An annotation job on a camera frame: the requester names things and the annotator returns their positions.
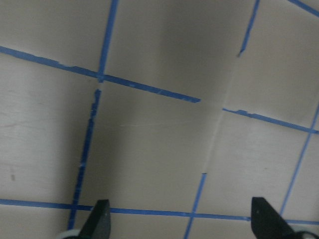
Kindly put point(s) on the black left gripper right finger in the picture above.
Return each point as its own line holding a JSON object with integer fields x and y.
{"x": 266, "y": 223}

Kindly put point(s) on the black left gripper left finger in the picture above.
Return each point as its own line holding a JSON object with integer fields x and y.
{"x": 98, "y": 225}

